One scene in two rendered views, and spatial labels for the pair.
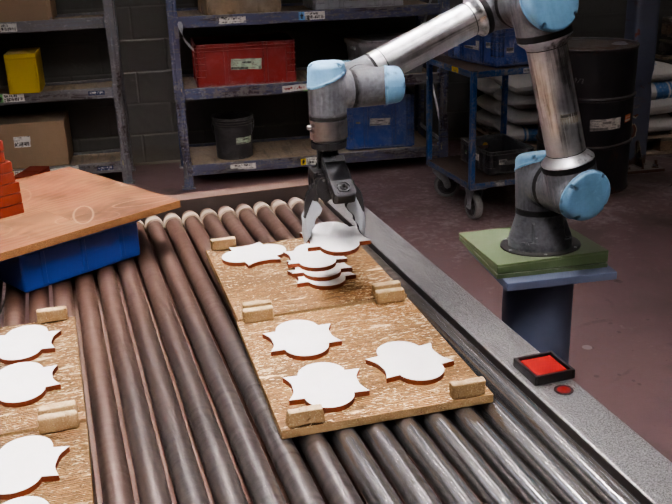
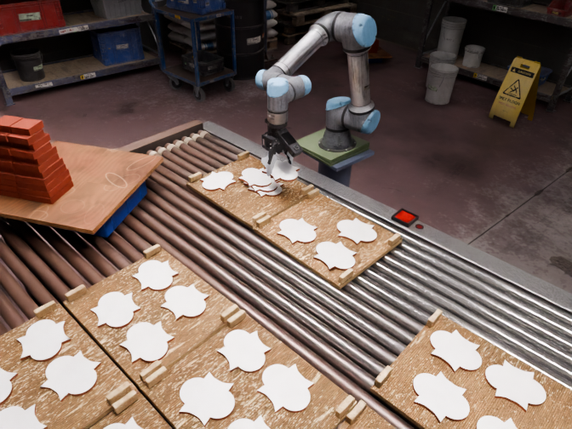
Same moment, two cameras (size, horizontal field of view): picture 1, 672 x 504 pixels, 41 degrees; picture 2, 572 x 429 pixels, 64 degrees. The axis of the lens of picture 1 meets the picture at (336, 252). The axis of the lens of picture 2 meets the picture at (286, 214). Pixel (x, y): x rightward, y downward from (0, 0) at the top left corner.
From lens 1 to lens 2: 0.91 m
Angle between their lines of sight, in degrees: 31
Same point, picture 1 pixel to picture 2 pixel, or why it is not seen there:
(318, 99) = (277, 102)
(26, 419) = (213, 322)
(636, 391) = not seen: hidden behind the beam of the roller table
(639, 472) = (477, 260)
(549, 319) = (346, 178)
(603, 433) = (450, 244)
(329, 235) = (277, 169)
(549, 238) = (346, 141)
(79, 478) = (278, 346)
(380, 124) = (122, 48)
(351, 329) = (311, 218)
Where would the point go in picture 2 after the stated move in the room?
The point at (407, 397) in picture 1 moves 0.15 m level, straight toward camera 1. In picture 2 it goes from (372, 250) to (398, 278)
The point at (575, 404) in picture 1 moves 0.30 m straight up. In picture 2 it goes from (429, 232) to (448, 163)
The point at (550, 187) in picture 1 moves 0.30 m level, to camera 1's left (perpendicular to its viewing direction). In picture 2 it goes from (356, 120) to (299, 134)
